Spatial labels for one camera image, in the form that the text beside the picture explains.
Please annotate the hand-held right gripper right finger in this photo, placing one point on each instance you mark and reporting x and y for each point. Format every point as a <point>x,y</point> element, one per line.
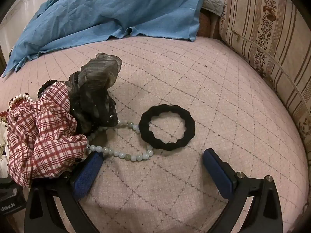
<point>218,174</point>

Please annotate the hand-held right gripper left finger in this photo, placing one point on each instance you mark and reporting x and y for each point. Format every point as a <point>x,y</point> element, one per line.
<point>86,174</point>

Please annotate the red plaid scrunchie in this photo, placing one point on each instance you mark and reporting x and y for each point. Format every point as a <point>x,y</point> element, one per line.
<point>43,131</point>

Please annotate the black sheer scrunchie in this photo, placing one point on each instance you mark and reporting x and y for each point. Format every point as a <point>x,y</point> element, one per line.
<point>97,82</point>

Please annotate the white scrunchie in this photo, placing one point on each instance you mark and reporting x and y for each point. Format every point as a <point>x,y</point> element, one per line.
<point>3,160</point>

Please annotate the striped floral cushion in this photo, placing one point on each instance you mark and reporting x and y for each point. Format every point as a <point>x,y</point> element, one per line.
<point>262,41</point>

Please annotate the pink sofa armrest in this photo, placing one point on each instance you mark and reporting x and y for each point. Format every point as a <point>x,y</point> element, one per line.
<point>206,26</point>

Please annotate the blue cloth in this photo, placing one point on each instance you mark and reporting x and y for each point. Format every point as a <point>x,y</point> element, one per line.
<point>109,12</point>

